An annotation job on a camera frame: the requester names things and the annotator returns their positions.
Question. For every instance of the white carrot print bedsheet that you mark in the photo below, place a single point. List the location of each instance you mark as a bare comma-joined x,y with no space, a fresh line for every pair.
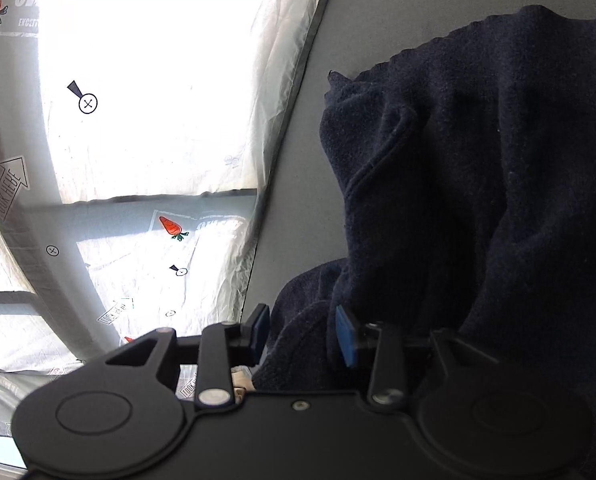
153,60

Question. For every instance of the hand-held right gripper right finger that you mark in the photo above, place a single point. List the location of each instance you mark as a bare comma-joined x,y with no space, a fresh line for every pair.
346,337

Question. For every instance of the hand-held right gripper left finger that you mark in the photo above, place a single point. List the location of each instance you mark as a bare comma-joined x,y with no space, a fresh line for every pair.
259,329

